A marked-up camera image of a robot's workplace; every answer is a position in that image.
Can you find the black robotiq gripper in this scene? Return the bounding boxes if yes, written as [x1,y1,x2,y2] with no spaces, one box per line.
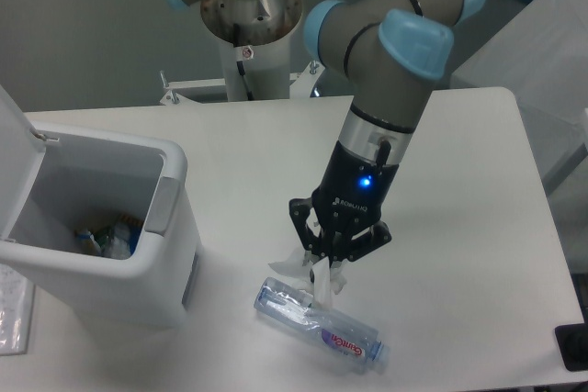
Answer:
[288,140,399,266]

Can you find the white plastic wrapper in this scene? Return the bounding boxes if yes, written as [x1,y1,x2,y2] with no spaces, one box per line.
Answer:
[269,246,347,310]

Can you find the clear plastic water bottle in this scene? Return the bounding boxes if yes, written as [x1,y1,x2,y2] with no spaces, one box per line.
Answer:
[254,277,390,371]

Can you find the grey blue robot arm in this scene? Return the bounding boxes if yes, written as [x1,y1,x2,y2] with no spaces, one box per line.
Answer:
[167,0,485,266]

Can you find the trash pile inside can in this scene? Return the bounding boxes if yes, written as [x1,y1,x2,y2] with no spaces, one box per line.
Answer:
[74,214,144,260]

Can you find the white trash can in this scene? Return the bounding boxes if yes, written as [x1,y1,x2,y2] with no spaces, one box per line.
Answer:
[1,93,201,327]

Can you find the black device at edge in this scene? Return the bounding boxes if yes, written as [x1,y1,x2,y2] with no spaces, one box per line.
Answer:
[555,323,587,372]

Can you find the white covered side table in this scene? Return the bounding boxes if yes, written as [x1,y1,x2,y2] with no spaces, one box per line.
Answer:
[450,0,587,193]

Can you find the white pedestal base bracket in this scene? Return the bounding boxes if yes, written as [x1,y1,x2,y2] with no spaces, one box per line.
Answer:
[159,61,325,106]

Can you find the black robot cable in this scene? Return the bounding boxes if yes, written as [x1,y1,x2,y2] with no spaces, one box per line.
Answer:
[232,22,255,101]

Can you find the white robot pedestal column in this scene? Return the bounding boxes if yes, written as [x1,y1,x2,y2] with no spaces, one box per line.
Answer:
[200,0,302,102]

